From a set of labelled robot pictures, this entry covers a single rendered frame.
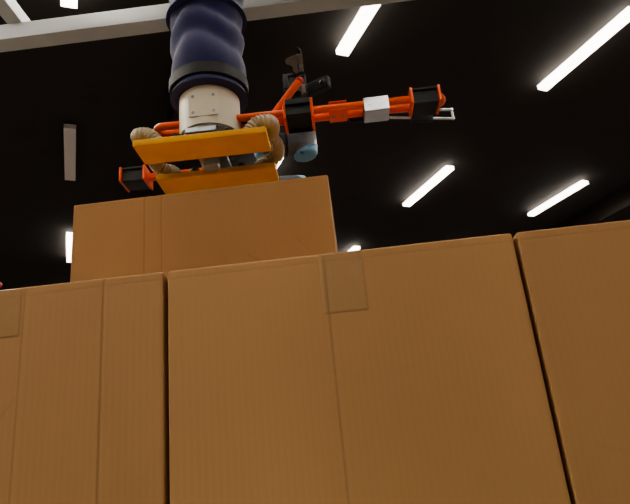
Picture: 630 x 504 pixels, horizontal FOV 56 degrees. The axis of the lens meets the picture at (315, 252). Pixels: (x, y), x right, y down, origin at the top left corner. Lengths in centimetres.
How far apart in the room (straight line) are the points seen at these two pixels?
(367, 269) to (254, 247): 68
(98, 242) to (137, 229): 9
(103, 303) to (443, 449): 40
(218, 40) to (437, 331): 129
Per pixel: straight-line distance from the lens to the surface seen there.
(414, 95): 171
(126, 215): 144
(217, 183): 176
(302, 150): 222
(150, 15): 426
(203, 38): 177
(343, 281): 67
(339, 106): 168
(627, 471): 69
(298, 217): 134
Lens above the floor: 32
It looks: 20 degrees up
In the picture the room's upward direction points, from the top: 6 degrees counter-clockwise
